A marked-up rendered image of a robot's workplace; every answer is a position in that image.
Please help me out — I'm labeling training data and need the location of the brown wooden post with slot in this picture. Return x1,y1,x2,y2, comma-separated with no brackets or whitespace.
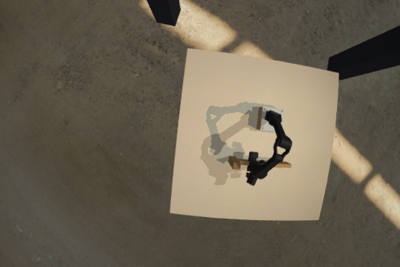
228,156,241,170

